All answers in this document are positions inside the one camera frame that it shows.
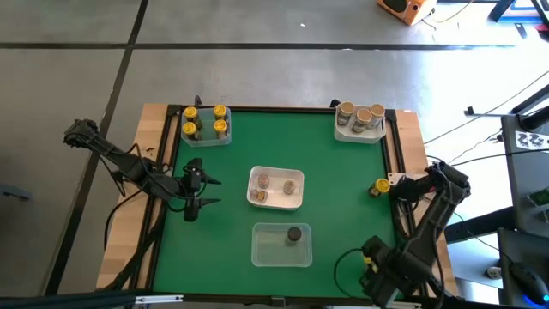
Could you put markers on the black floor beam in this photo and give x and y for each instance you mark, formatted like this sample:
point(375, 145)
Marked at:
point(480, 223)

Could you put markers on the black white marker sheet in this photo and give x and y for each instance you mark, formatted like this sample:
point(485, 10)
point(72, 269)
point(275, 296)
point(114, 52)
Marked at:
point(532, 141)

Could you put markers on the small clear plastic bin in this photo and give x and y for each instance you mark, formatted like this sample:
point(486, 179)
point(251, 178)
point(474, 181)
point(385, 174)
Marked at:
point(206, 139)

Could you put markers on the black computer mouse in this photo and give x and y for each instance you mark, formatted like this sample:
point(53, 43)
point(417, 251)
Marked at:
point(529, 283)

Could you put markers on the grey desk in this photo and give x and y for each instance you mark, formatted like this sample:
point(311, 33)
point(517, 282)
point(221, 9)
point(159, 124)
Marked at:
point(519, 180)

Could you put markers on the yellow-lid dark spice jar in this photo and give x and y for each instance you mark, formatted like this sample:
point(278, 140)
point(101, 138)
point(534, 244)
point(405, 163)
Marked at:
point(381, 186)
point(220, 111)
point(190, 113)
point(189, 128)
point(220, 125)

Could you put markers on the white plastic bin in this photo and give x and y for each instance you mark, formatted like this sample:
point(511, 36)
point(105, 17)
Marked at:
point(360, 138)
point(276, 202)

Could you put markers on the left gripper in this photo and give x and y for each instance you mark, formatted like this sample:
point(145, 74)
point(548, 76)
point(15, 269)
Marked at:
point(188, 185)

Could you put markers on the gold-lid spice jar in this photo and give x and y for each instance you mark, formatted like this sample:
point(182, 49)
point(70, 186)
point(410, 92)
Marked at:
point(362, 120)
point(345, 112)
point(376, 115)

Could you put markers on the small grey can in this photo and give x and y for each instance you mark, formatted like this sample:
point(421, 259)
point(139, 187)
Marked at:
point(494, 272)

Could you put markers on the dark desk with mouse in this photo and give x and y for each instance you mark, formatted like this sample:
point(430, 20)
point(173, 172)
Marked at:
point(514, 249)

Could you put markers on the black-lid glass spice jar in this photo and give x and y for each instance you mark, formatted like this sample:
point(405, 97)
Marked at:
point(294, 234)

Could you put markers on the wide clear plastic bin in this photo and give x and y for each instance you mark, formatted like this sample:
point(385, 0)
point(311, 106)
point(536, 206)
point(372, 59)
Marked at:
point(270, 253)

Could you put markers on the small black floor clamp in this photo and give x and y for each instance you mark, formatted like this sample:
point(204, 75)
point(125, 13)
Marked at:
point(469, 110)

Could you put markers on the small cork-stoppered glass jar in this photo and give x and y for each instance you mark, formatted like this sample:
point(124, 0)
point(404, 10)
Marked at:
point(263, 180)
point(289, 186)
point(259, 196)

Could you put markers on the dark blue crossbar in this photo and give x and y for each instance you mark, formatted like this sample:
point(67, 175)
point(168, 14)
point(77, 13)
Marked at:
point(64, 300)

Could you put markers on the wooden table side board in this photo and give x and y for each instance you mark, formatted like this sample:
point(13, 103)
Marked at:
point(150, 129)
point(416, 141)

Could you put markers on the silver mounting bracket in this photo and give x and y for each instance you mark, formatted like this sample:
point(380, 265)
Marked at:
point(158, 299)

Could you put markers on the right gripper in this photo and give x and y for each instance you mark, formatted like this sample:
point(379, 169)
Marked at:
point(386, 270)

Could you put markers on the orange speaker box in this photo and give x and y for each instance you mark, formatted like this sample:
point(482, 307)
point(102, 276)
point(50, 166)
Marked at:
point(407, 10)

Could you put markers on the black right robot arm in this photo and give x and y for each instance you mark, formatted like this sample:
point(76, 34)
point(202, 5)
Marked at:
point(429, 223)

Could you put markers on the black stand legs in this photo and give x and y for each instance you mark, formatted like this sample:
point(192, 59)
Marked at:
point(502, 8)

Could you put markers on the black table frame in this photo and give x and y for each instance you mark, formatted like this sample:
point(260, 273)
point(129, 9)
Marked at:
point(257, 109)

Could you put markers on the white bracket plate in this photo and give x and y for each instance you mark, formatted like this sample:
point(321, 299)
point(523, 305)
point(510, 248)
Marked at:
point(394, 177)

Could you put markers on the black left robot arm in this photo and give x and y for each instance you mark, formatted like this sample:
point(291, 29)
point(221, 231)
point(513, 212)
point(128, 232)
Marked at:
point(128, 165)

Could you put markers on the grey floor object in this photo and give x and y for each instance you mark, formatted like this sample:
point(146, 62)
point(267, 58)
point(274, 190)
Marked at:
point(13, 191)

